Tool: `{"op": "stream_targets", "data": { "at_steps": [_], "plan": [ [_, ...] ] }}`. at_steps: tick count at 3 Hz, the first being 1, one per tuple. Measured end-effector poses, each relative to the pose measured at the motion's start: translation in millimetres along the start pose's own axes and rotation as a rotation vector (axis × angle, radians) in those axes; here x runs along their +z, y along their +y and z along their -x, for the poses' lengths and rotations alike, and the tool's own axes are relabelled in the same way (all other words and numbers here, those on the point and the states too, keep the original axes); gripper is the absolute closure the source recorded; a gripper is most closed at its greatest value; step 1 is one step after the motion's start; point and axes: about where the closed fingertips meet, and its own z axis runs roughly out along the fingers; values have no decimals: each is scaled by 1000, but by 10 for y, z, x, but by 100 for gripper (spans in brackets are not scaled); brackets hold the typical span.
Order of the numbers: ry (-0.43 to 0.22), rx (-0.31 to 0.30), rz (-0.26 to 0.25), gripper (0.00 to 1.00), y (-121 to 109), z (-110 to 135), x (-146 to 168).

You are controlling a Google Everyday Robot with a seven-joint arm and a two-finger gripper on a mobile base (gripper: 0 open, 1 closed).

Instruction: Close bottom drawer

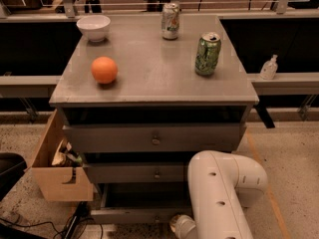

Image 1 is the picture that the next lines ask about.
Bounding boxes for grey top drawer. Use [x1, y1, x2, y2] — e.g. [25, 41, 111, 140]
[63, 123, 245, 153]

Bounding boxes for green soda can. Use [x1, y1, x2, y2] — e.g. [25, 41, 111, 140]
[195, 32, 221, 77]

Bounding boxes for white ceramic bowl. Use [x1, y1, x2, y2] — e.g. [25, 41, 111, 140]
[76, 15, 111, 42]

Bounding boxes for black chair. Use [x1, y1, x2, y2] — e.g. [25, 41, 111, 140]
[0, 152, 27, 201]

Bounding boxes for crumpled items in crate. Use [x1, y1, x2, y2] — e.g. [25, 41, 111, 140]
[51, 139, 82, 167]

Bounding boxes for black floor cables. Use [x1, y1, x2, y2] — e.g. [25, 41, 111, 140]
[0, 201, 105, 239]

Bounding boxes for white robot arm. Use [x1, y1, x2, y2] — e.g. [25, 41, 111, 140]
[170, 150, 268, 239]

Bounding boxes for white soda can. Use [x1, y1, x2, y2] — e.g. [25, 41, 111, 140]
[161, 3, 179, 40]

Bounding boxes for grey drawer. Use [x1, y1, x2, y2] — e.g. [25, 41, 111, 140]
[84, 162, 187, 184]
[63, 123, 245, 153]
[91, 182, 192, 224]

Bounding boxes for grey middle drawer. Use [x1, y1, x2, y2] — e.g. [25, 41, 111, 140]
[84, 162, 187, 184]

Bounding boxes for wooden crate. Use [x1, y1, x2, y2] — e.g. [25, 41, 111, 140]
[31, 112, 94, 201]

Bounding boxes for orange fruit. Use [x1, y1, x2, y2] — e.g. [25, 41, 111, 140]
[91, 57, 118, 84]

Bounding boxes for grey bottom drawer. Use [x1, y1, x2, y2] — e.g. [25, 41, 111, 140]
[91, 182, 192, 224]

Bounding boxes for clear sanitizer bottle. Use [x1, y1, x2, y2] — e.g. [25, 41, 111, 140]
[260, 55, 278, 80]

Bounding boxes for grey drawer cabinet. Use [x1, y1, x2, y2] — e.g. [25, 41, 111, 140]
[48, 13, 260, 225]

